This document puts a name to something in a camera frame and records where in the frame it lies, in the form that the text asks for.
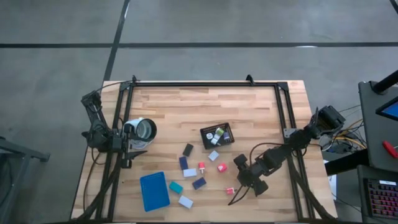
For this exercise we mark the white cylindrical spot lamp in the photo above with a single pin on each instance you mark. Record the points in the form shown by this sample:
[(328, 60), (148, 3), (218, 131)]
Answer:
[(146, 129)]

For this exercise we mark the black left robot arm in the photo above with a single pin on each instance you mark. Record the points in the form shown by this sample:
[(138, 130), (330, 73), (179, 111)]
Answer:
[(96, 133)]

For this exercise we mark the white sheet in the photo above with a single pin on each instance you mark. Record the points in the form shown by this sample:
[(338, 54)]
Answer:
[(332, 183)]

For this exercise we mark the blue plastic basket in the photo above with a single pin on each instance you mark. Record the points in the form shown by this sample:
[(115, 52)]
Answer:
[(154, 191)]

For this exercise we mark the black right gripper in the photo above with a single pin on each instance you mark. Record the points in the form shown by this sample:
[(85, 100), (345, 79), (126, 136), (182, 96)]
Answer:
[(252, 174)]

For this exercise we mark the grey metal stand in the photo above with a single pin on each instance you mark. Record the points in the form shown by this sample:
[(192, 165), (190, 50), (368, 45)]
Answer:
[(18, 152)]

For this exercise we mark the teal rectangular box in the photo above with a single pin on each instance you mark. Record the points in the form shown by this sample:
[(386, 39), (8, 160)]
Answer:
[(176, 187)]

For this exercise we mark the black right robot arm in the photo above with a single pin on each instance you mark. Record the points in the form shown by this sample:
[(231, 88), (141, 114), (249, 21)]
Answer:
[(298, 140)]

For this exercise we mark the dark grey side desk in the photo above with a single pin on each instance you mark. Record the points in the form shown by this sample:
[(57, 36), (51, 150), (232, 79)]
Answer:
[(373, 140)]

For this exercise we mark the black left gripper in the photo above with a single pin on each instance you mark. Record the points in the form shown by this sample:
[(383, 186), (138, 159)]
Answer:
[(119, 144)]

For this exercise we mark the red hand tool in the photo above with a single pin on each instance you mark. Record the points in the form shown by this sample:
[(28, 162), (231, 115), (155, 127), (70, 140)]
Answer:
[(390, 149)]

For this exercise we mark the blue lit screen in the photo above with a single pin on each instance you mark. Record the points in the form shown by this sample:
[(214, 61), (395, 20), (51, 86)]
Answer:
[(390, 110)]

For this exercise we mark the navy blue rectangular box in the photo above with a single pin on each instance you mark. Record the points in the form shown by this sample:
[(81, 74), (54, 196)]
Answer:
[(183, 162), (199, 183)]

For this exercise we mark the black pole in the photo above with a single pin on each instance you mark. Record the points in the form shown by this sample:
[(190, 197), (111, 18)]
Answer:
[(385, 82)]

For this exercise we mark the red USB wall charger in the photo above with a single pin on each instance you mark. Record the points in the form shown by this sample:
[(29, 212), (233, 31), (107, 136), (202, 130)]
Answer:
[(201, 166), (222, 168), (230, 190)]

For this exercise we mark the black plastic basket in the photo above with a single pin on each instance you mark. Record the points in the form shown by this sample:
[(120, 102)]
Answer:
[(205, 143)]

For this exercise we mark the black metal table frame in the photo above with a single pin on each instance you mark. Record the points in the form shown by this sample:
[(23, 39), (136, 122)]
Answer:
[(202, 84)]

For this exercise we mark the black rectangular box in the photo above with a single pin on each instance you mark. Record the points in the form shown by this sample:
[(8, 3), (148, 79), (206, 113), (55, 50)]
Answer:
[(187, 149)]

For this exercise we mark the backlit keyboard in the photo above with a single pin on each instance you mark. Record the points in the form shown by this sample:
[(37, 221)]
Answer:
[(382, 199)]

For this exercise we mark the white rectangular box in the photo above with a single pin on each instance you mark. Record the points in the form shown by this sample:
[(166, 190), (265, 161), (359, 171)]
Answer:
[(189, 172), (185, 201)]

